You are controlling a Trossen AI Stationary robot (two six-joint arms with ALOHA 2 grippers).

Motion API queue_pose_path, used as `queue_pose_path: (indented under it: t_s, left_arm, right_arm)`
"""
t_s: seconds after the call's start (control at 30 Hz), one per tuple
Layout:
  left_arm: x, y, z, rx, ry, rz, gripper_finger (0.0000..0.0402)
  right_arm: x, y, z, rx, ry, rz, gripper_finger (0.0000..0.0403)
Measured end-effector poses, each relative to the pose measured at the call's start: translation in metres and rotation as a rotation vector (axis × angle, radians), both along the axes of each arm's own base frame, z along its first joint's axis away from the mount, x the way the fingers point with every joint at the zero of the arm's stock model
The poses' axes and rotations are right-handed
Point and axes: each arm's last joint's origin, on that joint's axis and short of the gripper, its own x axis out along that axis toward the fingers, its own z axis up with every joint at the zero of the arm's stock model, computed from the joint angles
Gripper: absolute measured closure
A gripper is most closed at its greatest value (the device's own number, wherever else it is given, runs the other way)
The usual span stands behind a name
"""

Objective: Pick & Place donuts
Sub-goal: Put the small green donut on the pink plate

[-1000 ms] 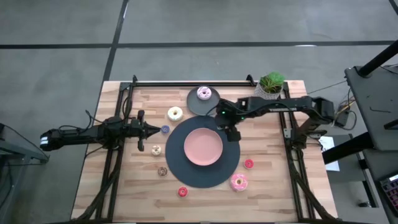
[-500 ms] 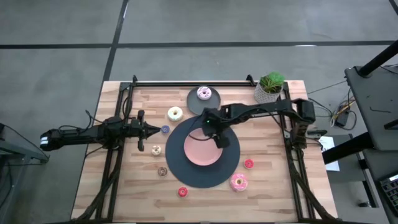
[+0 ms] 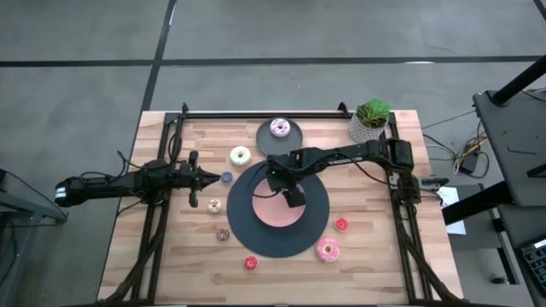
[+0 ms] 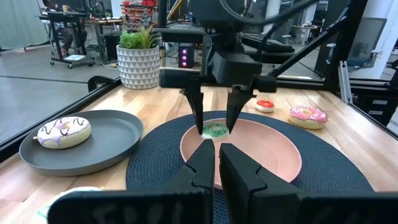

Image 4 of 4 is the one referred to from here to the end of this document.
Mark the shelf with red bins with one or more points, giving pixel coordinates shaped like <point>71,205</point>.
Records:
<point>136,12</point>

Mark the dark grey plate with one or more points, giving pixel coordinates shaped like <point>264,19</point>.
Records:
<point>109,140</point>

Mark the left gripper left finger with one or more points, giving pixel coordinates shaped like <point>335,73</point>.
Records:
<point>140,208</point>

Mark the black rolling desk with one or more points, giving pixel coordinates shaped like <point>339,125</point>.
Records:
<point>54,31</point>

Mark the person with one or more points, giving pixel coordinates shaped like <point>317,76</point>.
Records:
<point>68,39</point>

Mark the grey office chair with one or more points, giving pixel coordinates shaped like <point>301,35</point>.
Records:
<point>367,37</point>

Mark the black box white labels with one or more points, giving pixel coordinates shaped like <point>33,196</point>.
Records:
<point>367,109</point>

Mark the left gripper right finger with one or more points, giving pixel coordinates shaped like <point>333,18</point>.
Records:
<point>280,208</point>

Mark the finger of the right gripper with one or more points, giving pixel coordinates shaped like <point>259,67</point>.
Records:
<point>237,99</point>
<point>196,99</point>

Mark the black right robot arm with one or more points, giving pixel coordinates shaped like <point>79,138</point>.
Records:
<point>211,12</point>

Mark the potted plant patterned white pot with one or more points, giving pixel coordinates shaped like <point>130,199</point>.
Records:
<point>138,68</point>

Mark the small green donut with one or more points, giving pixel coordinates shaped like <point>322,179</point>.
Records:
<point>214,132</point>

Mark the large lilac donut chocolate drizzle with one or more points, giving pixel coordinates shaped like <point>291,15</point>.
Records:
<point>71,137</point>

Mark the large pink donut white drizzle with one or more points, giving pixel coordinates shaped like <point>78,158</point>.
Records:
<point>308,121</point>

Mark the dark round woven placemat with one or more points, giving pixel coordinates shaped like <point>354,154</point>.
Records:
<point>155,161</point>

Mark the small red iced donut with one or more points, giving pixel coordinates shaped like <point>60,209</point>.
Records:
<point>265,107</point>

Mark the black computer tower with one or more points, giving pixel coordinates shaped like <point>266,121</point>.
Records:
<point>186,49</point>

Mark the pale green curtain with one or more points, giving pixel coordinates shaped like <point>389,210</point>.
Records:
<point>18,21</point>

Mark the pink plate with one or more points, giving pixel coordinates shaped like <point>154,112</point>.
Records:
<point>264,149</point>

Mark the silver metal bracket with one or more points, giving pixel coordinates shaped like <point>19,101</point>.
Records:
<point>344,81</point>

